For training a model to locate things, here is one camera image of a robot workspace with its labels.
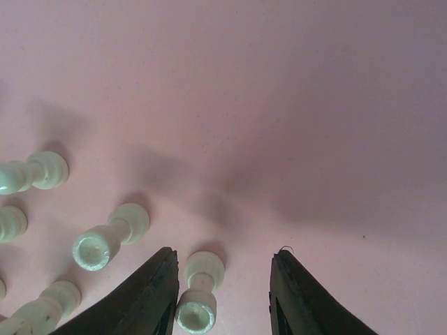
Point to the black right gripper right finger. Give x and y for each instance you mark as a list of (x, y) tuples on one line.
[(299, 304)]

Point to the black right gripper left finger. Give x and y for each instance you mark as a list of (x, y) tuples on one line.
[(143, 304)]

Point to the white chess rook piece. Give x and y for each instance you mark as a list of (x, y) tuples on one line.
[(196, 310), (95, 248)]

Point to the white chess king piece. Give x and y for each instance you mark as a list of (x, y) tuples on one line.
[(42, 315)]

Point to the white chess knight piece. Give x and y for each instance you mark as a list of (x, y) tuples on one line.
[(13, 223)]

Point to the white chess bishop piece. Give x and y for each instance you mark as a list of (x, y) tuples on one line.
[(43, 170)]

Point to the pink plastic tray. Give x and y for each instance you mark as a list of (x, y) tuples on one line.
[(243, 128)]

